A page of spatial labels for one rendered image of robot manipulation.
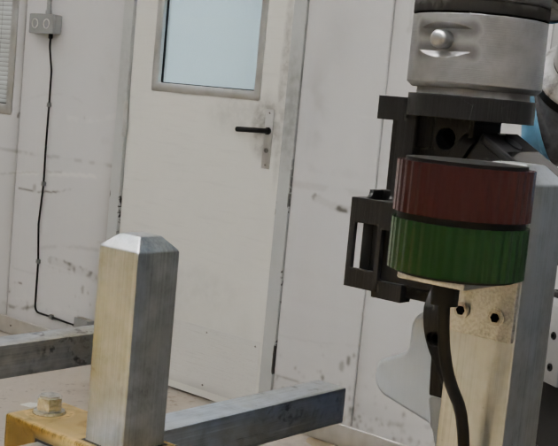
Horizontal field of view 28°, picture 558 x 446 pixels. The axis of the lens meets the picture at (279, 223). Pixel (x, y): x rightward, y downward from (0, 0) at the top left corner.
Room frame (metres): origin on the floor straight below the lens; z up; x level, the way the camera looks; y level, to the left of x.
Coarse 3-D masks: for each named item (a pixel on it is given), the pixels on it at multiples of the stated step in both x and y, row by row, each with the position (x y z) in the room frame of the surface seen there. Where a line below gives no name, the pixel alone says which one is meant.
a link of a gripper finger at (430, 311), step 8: (424, 304) 0.59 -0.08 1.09; (432, 304) 0.58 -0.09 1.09; (424, 312) 0.59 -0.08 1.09; (432, 312) 0.58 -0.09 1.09; (424, 320) 0.59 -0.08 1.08; (432, 320) 0.58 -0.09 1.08; (424, 328) 0.59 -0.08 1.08; (432, 328) 0.58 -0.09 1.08; (432, 336) 0.59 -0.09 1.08; (432, 344) 0.59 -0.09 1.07; (432, 352) 0.59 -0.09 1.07; (432, 360) 0.60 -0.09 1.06; (432, 368) 0.60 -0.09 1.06; (432, 376) 0.60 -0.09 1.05; (440, 376) 0.59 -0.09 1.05; (432, 384) 0.60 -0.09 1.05; (440, 384) 0.59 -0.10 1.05; (432, 392) 0.60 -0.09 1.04; (440, 392) 0.59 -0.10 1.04
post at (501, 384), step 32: (544, 192) 0.50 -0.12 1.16; (544, 224) 0.51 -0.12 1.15; (544, 256) 0.51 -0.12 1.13; (544, 288) 0.51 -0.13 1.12; (544, 320) 0.52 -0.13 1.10; (480, 352) 0.51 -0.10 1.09; (512, 352) 0.50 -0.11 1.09; (544, 352) 0.52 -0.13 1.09; (480, 384) 0.50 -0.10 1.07; (512, 384) 0.50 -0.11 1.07; (448, 416) 0.51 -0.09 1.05; (480, 416) 0.50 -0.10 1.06; (512, 416) 0.50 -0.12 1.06
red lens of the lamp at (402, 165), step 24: (408, 168) 0.47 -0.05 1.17; (432, 168) 0.46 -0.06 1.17; (456, 168) 0.45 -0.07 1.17; (408, 192) 0.47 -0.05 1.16; (432, 192) 0.46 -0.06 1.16; (456, 192) 0.45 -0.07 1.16; (480, 192) 0.45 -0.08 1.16; (504, 192) 0.46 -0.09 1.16; (528, 192) 0.47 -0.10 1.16; (432, 216) 0.46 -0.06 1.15; (456, 216) 0.45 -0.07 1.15; (480, 216) 0.45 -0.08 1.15; (504, 216) 0.46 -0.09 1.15; (528, 216) 0.47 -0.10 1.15
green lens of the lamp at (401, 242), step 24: (408, 240) 0.46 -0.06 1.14; (432, 240) 0.46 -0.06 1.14; (456, 240) 0.45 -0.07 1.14; (480, 240) 0.45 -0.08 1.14; (504, 240) 0.46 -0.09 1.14; (528, 240) 0.47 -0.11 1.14; (408, 264) 0.46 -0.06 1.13; (432, 264) 0.46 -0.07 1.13; (456, 264) 0.45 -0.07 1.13; (480, 264) 0.45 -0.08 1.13; (504, 264) 0.46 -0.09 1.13
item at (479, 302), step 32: (416, 160) 0.47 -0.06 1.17; (448, 160) 0.47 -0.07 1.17; (480, 160) 0.50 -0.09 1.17; (448, 224) 0.46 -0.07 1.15; (480, 224) 0.46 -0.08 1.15; (448, 288) 0.47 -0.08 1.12; (480, 288) 0.50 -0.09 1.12; (512, 288) 0.49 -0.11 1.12; (448, 320) 0.48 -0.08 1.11; (480, 320) 0.50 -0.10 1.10; (512, 320) 0.49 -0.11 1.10; (448, 352) 0.48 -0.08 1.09; (448, 384) 0.48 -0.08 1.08
